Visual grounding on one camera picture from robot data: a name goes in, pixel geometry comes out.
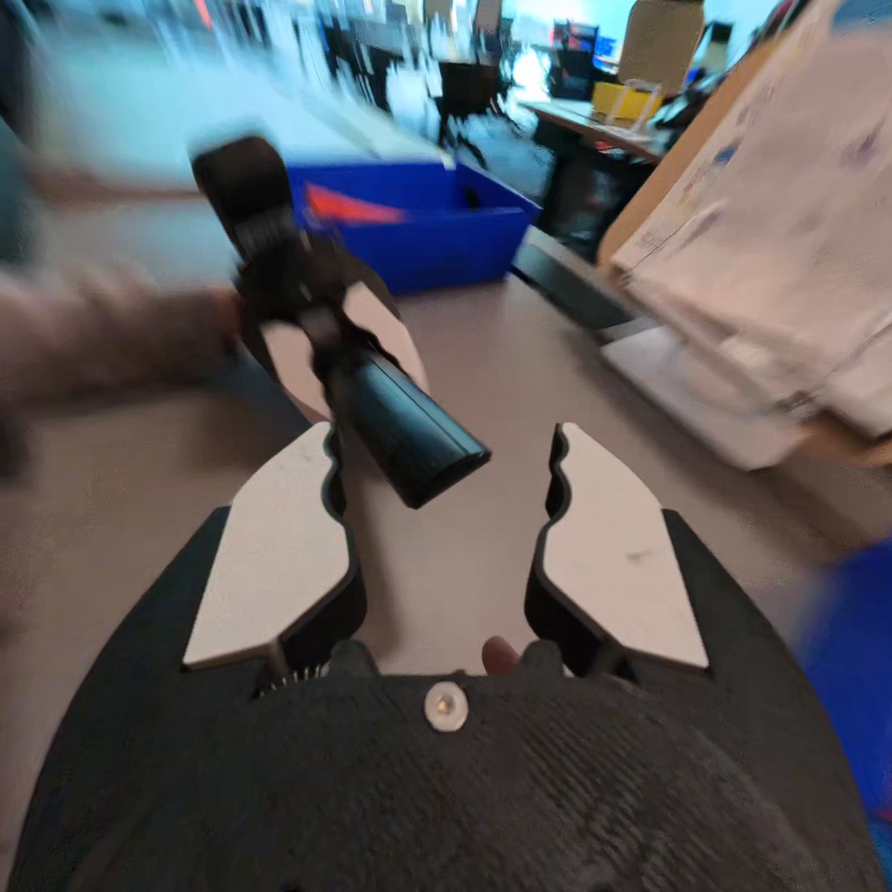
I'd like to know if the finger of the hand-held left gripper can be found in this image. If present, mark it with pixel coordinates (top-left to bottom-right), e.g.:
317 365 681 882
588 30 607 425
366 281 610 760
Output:
258 322 335 426
345 286 430 391

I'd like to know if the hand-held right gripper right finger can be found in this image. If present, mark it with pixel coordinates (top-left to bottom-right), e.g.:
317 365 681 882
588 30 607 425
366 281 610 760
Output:
525 421 710 677

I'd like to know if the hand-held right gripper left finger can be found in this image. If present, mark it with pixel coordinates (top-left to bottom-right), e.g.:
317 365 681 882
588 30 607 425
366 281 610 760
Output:
183 420 368 680

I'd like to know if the blue storage bin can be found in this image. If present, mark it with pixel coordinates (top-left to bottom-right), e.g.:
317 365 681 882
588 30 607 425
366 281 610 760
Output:
794 533 892 826
286 160 543 295

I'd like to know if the black cylinder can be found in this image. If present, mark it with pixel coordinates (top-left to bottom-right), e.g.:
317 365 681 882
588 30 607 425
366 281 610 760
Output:
317 345 493 510

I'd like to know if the person's left forearm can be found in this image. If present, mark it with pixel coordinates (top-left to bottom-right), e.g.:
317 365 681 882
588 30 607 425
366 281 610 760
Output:
0 268 241 419

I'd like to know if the grey desk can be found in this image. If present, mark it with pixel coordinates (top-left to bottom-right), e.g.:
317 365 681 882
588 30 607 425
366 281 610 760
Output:
0 275 892 837

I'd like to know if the wooden desk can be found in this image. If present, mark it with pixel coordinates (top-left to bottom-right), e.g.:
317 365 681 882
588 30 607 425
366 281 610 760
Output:
519 98 673 164

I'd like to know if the orange plastic item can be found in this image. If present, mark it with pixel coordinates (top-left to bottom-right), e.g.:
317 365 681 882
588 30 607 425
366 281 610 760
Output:
305 183 407 227

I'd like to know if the black office chair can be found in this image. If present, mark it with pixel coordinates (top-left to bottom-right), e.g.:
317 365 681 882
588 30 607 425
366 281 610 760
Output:
435 59 520 168

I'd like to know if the wooden document stand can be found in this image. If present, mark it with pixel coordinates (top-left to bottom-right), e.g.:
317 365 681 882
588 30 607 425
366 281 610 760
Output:
598 0 892 475

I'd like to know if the yellow bin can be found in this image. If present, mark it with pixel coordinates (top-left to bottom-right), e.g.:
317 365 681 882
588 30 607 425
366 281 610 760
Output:
591 80 664 121

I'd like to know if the printed sheet blue banner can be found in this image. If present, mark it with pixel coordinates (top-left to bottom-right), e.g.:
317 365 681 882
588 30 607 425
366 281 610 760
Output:
613 0 892 440

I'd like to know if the cream rounded board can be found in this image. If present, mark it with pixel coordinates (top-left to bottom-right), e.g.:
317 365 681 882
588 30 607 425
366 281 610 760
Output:
619 0 706 98

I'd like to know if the black cable tray cover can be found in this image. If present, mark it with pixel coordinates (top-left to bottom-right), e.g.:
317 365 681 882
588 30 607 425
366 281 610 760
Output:
512 229 652 334

